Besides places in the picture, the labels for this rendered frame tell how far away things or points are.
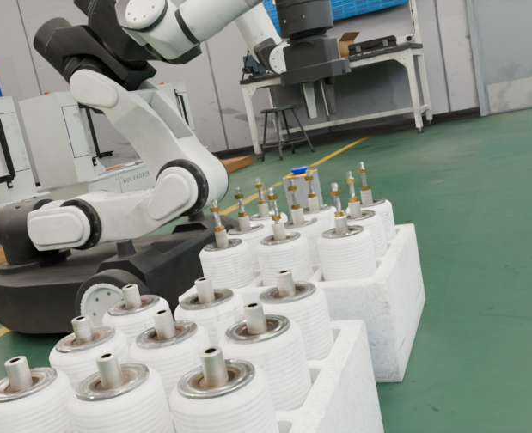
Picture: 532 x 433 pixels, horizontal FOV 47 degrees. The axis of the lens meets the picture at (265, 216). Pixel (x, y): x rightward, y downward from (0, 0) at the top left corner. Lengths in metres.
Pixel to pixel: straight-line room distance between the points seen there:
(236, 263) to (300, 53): 0.39
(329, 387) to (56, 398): 0.29
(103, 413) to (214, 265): 0.56
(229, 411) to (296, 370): 0.14
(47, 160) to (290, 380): 3.33
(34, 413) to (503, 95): 5.68
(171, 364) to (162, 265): 0.79
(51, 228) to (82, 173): 2.11
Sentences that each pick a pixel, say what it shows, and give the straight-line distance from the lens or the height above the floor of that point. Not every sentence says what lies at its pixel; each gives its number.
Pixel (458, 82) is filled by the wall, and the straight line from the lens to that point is 6.14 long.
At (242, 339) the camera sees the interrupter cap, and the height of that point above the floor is 0.25.
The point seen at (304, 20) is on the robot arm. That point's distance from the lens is 1.02.
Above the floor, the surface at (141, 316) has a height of 0.25.
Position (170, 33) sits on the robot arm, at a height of 0.64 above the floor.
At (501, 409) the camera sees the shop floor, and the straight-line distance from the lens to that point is 1.00.
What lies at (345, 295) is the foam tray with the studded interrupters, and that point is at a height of 0.16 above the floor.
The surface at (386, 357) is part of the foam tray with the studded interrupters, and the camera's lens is 1.07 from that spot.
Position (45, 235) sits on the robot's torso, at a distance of 1.76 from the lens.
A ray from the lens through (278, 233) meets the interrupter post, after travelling 1.11.
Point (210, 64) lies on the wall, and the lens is 6.88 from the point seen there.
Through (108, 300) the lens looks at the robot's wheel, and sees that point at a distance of 1.45.
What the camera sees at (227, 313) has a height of 0.24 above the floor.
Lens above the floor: 0.50
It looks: 10 degrees down
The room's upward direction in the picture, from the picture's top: 11 degrees counter-clockwise
